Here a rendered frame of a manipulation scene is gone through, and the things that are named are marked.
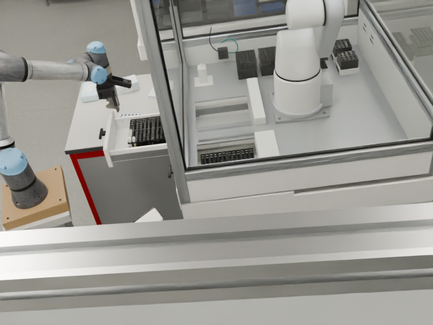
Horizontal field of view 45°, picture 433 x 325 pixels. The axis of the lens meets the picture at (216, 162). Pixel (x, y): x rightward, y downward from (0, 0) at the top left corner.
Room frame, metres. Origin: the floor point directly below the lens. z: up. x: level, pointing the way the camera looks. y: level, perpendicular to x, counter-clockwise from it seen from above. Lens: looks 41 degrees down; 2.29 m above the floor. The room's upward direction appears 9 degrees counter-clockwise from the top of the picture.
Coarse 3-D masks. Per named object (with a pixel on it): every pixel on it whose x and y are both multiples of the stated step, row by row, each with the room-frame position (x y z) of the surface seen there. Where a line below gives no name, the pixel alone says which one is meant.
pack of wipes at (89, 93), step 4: (84, 84) 2.54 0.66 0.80; (88, 84) 2.54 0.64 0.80; (92, 84) 2.53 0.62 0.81; (84, 88) 2.50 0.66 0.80; (88, 88) 2.49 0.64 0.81; (92, 88) 2.49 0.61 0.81; (96, 88) 2.48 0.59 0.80; (84, 92) 2.46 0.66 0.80; (88, 92) 2.46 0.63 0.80; (92, 92) 2.45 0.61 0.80; (96, 92) 2.45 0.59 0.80; (84, 96) 2.43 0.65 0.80; (88, 96) 2.43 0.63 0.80; (92, 96) 2.43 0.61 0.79; (96, 96) 2.43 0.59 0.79; (84, 100) 2.43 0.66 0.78; (88, 100) 2.43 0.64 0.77; (92, 100) 2.43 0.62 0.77; (96, 100) 2.43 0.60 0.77
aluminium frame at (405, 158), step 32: (160, 64) 1.35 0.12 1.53; (160, 96) 1.36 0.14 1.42; (256, 160) 1.36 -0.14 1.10; (288, 160) 1.34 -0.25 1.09; (320, 160) 1.33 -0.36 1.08; (352, 160) 1.33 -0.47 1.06; (384, 160) 1.33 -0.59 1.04; (416, 160) 1.32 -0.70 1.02; (192, 192) 1.36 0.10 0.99; (224, 192) 1.35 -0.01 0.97; (256, 192) 1.35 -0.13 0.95
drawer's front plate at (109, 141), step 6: (114, 114) 2.06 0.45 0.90; (108, 120) 1.98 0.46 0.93; (114, 120) 2.03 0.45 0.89; (108, 126) 1.93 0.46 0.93; (114, 126) 2.00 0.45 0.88; (108, 132) 1.89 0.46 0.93; (114, 132) 1.97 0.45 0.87; (108, 138) 1.85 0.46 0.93; (114, 138) 1.94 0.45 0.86; (108, 144) 1.82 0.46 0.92; (114, 144) 1.90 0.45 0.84; (108, 150) 1.79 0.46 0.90; (108, 156) 1.77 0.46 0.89; (108, 162) 1.77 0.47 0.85
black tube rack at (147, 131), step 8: (144, 120) 1.98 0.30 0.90; (152, 120) 1.97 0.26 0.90; (160, 120) 1.97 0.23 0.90; (136, 128) 1.93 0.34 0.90; (144, 128) 1.92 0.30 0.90; (152, 128) 1.91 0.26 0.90; (160, 128) 1.90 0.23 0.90; (136, 136) 1.87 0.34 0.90; (144, 136) 1.86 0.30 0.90; (152, 136) 1.85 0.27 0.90; (160, 136) 1.84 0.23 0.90; (144, 144) 1.83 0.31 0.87; (152, 144) 1.83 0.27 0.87
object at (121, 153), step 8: (120, 120) 2.03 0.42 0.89; (128, 120) 2.03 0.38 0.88; (136, 120) 2.03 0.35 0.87; (120, 128) 2.03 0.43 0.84; (128, 128) 2.02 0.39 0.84; (120, 136) 1.97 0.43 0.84; (120, 144) 1.91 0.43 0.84; (160, 144) 1.79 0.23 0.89; (112, 152) 1.79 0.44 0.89; (120, 152) 1.79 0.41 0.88; (128, 152) 1.79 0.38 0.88; (136, 152) 1.79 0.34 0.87; (144, 152) 1.78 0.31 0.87; (152, 152) 1.78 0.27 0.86; (160, 152) 1.78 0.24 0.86; (168, 152) 1.78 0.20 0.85; (112, 160) 1.79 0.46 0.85; (120, 160) 1.79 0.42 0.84
